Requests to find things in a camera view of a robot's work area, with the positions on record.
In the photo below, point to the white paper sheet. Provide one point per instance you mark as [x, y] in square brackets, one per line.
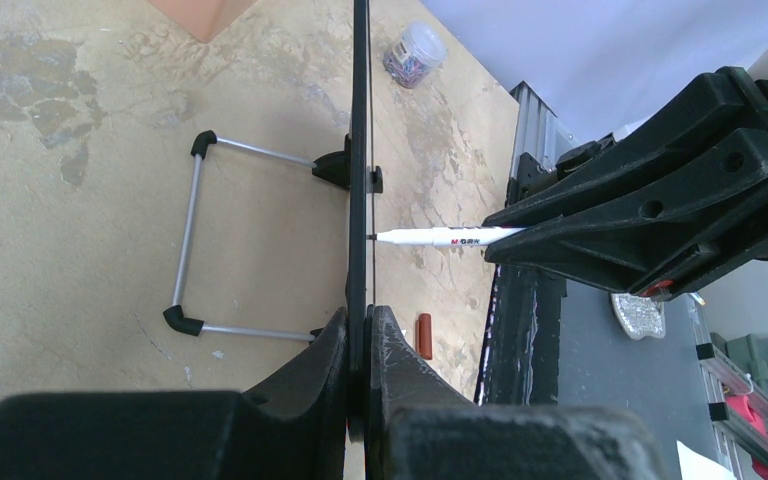
[694, 466]

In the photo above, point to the peach plastic file organizer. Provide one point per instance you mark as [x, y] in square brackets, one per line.
[203, 19]

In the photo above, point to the silver floor patch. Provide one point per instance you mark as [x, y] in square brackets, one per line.
[639, 317]

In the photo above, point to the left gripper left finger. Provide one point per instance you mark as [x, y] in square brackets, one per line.
[291, 425]

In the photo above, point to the small black-framed whiteboard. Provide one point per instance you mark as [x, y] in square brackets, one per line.
[348, 170]

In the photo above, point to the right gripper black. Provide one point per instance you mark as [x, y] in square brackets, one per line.
[674, 206]

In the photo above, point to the red-brown marker cap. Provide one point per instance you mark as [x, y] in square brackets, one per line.
[423, 334]

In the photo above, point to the small clear plastic jar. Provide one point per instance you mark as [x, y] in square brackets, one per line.
[414, 55]

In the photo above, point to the white marker rainbow stripe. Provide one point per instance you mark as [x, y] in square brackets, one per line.
[445, 237]

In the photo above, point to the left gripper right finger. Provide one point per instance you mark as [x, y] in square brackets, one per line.
[419, 427]

